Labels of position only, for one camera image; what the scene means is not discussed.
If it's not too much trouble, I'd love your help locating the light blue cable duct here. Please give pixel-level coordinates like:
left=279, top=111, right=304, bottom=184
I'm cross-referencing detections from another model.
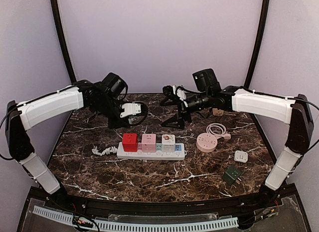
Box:
left=32, top=206, right=239, bottom=232

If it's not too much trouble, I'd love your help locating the dark green cube adapter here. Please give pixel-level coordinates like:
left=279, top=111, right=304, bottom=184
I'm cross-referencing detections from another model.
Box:
left=222, top=165, right=242, bottom=186

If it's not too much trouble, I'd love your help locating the pink cube socket adapter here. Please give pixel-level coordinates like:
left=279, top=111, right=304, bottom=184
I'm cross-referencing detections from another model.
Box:
left=142, top=134, right=157, bottom=153

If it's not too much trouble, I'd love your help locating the small white flat adapter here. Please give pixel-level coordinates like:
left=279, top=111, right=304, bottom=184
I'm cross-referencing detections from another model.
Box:
left=234, top=150, right=248, bottom=163

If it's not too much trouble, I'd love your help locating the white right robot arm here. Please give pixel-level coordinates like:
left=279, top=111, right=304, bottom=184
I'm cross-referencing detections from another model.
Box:
left=160, top=68, right=316, bottom=192

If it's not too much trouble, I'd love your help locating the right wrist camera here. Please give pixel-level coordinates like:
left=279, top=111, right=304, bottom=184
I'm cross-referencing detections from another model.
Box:
left=171, top=85, right=188, bottom=107

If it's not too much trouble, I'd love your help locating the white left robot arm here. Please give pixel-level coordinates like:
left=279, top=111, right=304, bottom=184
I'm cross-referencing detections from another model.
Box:
left=1, top=72, right=128, bottom=195

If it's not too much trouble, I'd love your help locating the white power strip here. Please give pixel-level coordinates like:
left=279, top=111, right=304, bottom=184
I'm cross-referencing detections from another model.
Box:
left=117, top=142, right=187, bottom=161

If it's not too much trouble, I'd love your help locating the beige cube adapter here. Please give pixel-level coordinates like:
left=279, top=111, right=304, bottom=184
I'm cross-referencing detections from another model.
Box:
left=212, top=108, right=224, bottom=116

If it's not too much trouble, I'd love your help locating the black right corner post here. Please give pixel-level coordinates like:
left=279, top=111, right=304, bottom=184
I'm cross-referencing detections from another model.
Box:
left=244, top=0, right=270, bottom=88

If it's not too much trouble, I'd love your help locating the black front frame rail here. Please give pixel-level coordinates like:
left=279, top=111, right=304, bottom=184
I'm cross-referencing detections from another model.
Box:
left=50, top=183, right=297, bottom=217

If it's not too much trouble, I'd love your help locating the pink round socket hub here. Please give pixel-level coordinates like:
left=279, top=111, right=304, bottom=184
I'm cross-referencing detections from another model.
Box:
left=196, top=133, right=218, bottom=153

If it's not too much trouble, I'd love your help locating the black corner frame post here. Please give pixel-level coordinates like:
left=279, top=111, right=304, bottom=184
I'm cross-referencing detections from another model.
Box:
left=50, top=0, right=77, bottom=83

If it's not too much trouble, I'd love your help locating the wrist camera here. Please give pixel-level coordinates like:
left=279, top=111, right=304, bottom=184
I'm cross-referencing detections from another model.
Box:
left=171, top=85, right=188, bottom=107
left=120, top=102, right=149, bottom=126

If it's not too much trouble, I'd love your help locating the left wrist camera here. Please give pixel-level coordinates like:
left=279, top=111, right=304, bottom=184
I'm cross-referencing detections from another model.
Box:
left=120, top=102, right=149, bottom=126

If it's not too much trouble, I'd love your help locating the white power strip cable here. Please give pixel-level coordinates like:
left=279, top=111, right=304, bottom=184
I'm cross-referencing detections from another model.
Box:
left=91, top=146, right=119, bottom=157

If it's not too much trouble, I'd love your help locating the white cube tiger adapter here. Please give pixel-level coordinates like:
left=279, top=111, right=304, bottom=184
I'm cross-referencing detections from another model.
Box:
left=161, top=134, right=175, bottom=152

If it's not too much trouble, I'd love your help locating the red cube socket adapter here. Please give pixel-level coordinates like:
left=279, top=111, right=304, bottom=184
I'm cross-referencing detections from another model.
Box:
left=122, top=133, right=138, bottom=152

